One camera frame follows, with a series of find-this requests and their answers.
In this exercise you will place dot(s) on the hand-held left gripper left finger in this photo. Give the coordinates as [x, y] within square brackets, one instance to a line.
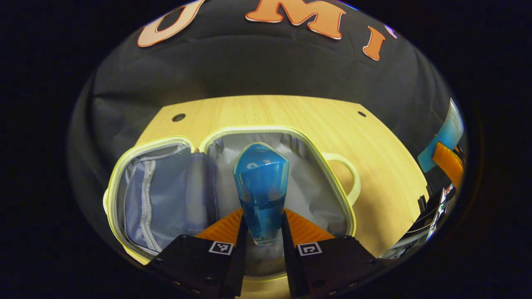
[241, 257]

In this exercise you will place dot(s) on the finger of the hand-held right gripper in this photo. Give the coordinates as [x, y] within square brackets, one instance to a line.
[451, 166]

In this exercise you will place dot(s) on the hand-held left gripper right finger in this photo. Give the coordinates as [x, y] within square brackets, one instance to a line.
[289, 265]

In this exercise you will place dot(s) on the blue faceted cosmetic bottle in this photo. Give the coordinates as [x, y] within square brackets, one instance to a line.
[261, 187]

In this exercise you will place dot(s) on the pale yellow suitcase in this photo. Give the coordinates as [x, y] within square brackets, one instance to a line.
[166, 195]

